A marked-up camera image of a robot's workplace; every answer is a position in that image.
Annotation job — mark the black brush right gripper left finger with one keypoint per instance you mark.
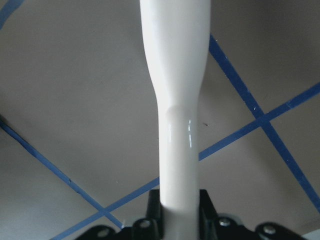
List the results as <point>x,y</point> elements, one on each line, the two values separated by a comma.
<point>146,228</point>

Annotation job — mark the black brush right gripper right finger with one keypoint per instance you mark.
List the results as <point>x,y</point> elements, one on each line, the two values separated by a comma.
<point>214,226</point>

